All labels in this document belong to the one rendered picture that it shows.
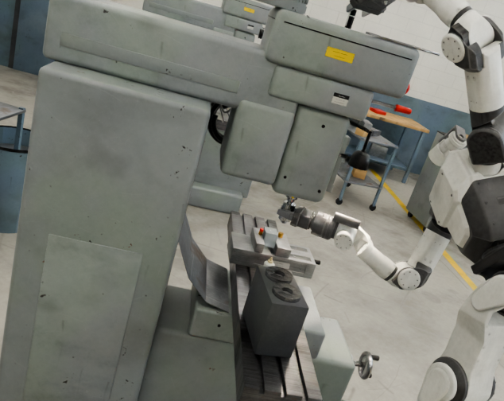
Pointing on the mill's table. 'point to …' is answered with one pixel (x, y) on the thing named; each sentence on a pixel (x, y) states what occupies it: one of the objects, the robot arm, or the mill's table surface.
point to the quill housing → (311, 153)
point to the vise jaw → (282, 248)
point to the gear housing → (320, 93)
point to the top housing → (338, 52)
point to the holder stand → (274, 312)
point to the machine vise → (244, 251)
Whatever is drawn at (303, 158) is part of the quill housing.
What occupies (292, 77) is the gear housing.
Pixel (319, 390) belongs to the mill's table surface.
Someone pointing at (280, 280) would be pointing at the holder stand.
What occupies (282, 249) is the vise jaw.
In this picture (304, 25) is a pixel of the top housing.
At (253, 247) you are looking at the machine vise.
